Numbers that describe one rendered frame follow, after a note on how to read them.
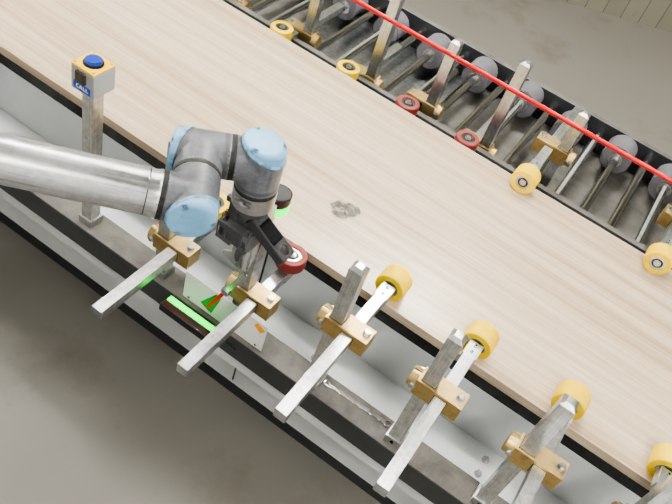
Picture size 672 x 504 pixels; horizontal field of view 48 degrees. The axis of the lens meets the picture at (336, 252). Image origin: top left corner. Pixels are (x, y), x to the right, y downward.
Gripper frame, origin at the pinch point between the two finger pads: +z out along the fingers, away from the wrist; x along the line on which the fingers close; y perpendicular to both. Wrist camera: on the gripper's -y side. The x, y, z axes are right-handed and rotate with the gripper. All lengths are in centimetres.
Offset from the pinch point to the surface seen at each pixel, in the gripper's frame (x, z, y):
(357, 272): -6.2, -13.4, -22.7
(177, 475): 5, 101, 3
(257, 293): -7.1, 13.9, -1.3
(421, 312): -29.2, 10.9, -35.9
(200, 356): 15.6, 14.9, -2.4
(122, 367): -13, 101, 43
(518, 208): -86, 11, -40
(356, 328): -7.5, 3.9, -27.2
